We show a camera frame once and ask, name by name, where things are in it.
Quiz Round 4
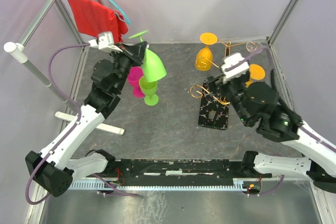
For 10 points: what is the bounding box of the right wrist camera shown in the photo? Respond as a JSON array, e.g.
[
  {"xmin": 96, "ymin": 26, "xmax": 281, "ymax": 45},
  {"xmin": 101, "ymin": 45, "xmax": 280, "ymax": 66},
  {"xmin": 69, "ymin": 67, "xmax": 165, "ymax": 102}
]
[{"xmin": 219, "ymin": 53, "xmax": 249, "ymax": 83}]

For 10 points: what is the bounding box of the gold wire wine glass rack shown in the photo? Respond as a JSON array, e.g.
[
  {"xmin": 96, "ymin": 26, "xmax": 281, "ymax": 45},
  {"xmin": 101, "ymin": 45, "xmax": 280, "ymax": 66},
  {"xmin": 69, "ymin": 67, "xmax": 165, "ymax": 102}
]
[{"xmin": 189, "ymin": 39, "xmax": 260, "ymax": 131}]

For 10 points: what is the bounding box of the orange plastic goblet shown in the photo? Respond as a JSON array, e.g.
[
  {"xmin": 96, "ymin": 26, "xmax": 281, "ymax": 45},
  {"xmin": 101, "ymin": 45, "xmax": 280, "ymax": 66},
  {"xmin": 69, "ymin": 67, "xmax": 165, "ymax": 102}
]
[
  {"xmin": 245, "ymin": 64, "xmax": 266, "ymax": 87},
  {"xmin": 195, "ymin": 33, "xmax": 217, "ymax": 71}
]

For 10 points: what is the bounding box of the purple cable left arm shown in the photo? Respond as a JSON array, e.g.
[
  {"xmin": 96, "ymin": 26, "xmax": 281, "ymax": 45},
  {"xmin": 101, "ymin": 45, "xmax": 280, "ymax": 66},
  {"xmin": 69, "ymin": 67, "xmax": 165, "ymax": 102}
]
[{"xmin": 25, "ymin": 42, "xmax": 140, "ymax": 206}]

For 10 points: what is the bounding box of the white stand foot front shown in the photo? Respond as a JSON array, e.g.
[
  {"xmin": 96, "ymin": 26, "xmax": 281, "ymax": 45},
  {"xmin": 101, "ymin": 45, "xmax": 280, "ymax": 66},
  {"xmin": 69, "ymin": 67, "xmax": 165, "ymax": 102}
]
[{"xmin": 55, "ymin": 111, "xmax": 125, "ymax": 135}]

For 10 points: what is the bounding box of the clear champagne flute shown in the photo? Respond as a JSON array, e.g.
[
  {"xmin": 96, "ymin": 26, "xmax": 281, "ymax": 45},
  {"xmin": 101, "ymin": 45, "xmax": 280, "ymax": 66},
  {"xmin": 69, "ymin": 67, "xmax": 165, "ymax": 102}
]
[{"xmin": 246, "ymin": 40, "xmax": 262, "ymax": 53}]

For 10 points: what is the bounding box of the grey clothes stand pole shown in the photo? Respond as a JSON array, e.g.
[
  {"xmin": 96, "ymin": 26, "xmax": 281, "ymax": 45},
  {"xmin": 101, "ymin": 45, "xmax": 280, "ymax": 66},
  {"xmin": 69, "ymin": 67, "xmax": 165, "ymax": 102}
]
[{"xmin": 4, "ymin": 0, "xmax": 83, "ymax": 111}]

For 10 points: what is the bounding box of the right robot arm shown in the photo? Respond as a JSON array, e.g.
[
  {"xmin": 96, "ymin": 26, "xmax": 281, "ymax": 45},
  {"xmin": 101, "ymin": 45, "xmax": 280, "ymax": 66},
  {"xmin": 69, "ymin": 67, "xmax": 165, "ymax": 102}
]
[{"xmin": 206, "ymin": 74, "xmax": 335, "ymax": 193}]

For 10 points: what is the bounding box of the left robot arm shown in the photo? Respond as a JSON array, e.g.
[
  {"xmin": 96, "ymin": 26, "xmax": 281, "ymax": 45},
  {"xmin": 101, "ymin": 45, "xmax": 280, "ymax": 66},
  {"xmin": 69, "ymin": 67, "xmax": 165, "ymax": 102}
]
[{"xmin": 25, "ymin": 41, "xmax": 148, "ymax": 200}]

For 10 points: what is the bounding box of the orange plastic goblet front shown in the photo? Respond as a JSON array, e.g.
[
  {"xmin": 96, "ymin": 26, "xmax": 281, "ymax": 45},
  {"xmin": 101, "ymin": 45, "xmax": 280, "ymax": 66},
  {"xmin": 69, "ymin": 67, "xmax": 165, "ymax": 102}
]
[{"xmin": 195, "ymin": 33, "xmax": 217, "ymax": 71}]

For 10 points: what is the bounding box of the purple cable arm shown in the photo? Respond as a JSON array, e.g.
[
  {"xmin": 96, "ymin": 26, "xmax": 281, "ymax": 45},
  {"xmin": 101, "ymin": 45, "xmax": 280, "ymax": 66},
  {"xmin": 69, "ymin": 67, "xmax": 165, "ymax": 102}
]
[
  {"xmin": 228, "ymin": 45, "xmax": 336, "ymax": 196},
  {"xmin": 25, "ymin": 42, "xmax": 140, "ymax": 206}
]

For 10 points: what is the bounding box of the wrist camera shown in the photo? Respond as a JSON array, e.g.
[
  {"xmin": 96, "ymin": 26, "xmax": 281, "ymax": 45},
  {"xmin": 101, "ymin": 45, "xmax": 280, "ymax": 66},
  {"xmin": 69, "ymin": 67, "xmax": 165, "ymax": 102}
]
[
  {"xmin": 219, "ymin": 53, "xmax": 249, "ymax": 83},
  {"xmin": 88, "ymin": 31, "xmax": 122, "ymax": 53}
]

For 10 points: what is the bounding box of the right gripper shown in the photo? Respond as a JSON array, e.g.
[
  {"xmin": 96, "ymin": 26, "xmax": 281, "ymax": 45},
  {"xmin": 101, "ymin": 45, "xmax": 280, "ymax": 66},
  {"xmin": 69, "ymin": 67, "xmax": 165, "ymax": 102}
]
[{"xmin": 206, "ymin": 72, "xmax": 253, "ymax": 125}]

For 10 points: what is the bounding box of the white cable duct strip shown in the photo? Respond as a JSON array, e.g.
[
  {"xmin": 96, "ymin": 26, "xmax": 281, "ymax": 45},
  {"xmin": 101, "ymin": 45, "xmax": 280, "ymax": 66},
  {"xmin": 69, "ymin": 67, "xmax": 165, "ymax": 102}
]
[{"xmin": 69, "ymin": 178, "xmax": 247, "ymax": 192}]

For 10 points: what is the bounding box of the green plastic goblet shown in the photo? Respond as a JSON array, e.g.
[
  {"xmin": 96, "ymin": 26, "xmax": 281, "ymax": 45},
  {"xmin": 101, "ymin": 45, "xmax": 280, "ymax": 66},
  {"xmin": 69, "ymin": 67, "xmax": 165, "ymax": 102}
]
[
  {"xmin": 139, "ymin": 76, "xmax": 159, "ymax": 106},
  {"xmin": 142, "ymin": 44, "xmax": 167, "ymax": 83}
]

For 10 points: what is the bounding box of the pink plastic goblet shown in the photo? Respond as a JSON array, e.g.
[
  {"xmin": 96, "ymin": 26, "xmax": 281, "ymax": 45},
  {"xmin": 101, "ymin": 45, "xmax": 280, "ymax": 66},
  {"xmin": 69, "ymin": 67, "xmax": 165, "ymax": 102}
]
[{"xmin": 127, "ymin": 67, "xmax": 144, "ymax": 98}]

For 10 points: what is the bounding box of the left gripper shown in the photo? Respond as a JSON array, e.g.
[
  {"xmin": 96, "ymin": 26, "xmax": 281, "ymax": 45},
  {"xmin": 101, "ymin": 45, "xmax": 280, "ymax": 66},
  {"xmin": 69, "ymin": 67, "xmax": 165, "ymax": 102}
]
[{"xmin": 110, "ymin": 41, "xmax": 148, "ymax": 93}]

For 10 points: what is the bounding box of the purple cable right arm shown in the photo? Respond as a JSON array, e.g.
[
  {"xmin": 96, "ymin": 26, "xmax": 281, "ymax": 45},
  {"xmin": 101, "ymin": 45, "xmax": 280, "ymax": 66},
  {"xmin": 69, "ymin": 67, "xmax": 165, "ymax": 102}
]
[{"xmin": 228, "ymin": 45, "xmax": 336, "ymax": 196}]

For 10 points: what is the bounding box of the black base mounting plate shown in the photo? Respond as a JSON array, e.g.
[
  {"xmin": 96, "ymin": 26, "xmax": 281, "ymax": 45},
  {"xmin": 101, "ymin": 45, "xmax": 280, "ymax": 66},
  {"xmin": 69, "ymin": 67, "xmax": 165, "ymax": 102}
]
[{"xmin": 100, "ymin": 159, "xmax": 271, "ymax": 186}]

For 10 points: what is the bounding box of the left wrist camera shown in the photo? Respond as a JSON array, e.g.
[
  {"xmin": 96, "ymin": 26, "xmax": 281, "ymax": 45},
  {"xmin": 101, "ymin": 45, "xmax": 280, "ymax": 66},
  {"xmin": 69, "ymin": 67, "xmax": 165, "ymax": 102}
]
[{"xmin": 88, "ymin": 31, "xmax": 122, "ymax": 53}]

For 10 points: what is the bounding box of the red cloth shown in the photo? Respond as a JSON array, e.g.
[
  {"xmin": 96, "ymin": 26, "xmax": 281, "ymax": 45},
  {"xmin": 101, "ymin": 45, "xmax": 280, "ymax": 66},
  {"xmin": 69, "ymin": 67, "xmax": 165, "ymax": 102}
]
[{"xmin": 67, "ymin": 0, "xmax": 128, "ymax": 43}]

